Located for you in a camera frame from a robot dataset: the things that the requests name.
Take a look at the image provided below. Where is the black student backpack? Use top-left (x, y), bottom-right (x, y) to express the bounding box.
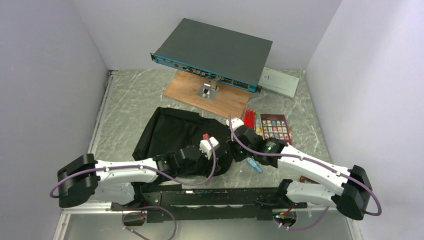
top-left (132, 107), bottom-right (233, 176)

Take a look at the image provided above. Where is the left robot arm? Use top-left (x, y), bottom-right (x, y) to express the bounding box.
top-left (49, 145), bottom-right (217, 208)

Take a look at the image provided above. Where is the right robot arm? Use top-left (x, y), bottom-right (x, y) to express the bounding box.
top-left (227, 118), bottom-right (382, 221)

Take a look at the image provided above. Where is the red patterned book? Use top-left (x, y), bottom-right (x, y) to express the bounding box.
top-left (242, 108), bottom-right (262, 134)

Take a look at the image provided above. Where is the grey flat box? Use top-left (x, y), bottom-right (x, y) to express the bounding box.
top-left (259, 67), bottom-right (300, 99)

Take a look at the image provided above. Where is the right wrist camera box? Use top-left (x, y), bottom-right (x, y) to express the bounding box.
top-left (225, 117), bottom-right (245, 132)

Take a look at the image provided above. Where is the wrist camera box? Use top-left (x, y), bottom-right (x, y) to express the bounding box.
top-left (225, 117), bottom-right (245, 132)
top-left (199, 133), bottom-right (220, 160)

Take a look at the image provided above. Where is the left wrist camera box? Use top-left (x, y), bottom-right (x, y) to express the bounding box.
top-left (199, 133), bottom-right (220, 160)

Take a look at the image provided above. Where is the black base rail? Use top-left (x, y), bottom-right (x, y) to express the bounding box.
top-left (110, 183), bottom-right (308, 223)

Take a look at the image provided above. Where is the metal stand bracket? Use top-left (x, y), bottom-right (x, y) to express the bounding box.
top-left (197, 80), bottom-right (220, 101)

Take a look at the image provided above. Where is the blue grey network switch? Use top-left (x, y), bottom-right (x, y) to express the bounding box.
top-left (151, 18), bottom-right (273, 93)

